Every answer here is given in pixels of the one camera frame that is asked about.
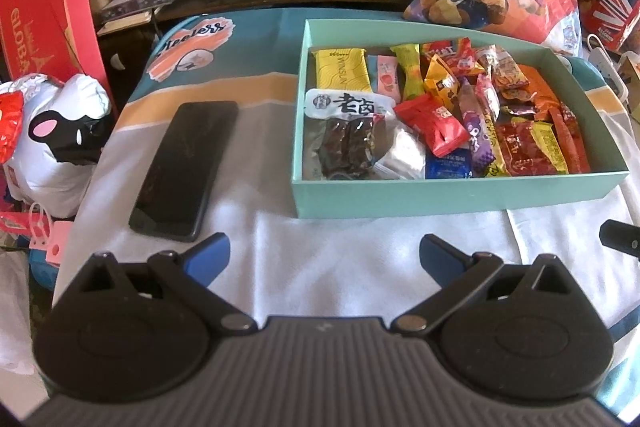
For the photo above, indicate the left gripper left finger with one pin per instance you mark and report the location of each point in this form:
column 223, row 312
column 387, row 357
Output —
column 185, row 279

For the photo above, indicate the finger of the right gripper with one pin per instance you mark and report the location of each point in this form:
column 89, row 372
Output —
column 621, row 237

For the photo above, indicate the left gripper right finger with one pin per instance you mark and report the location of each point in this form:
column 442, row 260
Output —
column 461, row 278

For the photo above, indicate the gold long snack stick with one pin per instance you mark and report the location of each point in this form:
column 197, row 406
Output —
column 497, row 167

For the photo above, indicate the red crinkled snack packet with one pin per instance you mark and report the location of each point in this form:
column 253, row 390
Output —
column 523, row 156

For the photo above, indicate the long red snack packet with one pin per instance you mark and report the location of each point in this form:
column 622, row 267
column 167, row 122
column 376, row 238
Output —
column 570, row 140

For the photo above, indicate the yellow square snack packet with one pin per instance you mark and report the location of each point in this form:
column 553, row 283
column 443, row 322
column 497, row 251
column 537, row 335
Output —
column 545, row 139

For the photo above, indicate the red white small packet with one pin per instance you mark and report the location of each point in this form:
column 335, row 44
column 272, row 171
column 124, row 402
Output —
column 437, row 127

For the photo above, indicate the black smartphone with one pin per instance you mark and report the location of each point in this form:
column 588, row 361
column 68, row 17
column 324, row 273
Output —
column 172, row 201

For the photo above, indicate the blue white cracker packet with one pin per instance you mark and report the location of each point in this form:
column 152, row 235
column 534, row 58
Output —
column 455, row 165

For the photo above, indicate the purple snack stick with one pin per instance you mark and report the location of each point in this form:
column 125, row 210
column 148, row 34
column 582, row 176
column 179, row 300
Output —
column 474, row 123

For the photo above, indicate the clear plastic snack pouch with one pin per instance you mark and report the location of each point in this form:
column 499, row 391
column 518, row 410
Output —
column 405, row 159

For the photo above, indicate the orange snack bar packet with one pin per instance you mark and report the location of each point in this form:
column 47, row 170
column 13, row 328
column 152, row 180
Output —
column 543, row 96

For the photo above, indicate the mint green cardboard box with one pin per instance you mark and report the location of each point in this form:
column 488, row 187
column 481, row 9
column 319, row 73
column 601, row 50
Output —
column 573, row 80

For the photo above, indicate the white label braised meat pack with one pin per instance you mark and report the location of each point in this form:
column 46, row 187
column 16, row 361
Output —
column 340, row 133

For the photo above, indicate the orange noodle snack packet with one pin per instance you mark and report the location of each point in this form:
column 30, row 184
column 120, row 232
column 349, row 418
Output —
column 508, row 79

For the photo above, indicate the black white cow plush bag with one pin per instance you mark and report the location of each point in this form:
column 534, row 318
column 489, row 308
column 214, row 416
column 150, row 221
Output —
column 63, row 129

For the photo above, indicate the pink strawberry snack packet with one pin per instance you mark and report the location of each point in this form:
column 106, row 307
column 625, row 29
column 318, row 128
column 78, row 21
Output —
column 387, row 82

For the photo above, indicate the small red twisted packet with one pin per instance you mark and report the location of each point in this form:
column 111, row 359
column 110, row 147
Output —
column 462, row 60

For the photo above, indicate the yellow green cartoon snack packet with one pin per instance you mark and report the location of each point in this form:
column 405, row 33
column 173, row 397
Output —
column 408, row 58

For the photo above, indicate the Union Jack red box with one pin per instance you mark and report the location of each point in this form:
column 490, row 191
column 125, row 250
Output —
column 612, row 21

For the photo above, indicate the yellow Winsun snack bar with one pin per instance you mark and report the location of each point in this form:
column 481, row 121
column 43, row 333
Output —
column 342, row 69

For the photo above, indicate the red Global gift box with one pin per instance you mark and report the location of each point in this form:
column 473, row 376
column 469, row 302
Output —
column 54, row 37

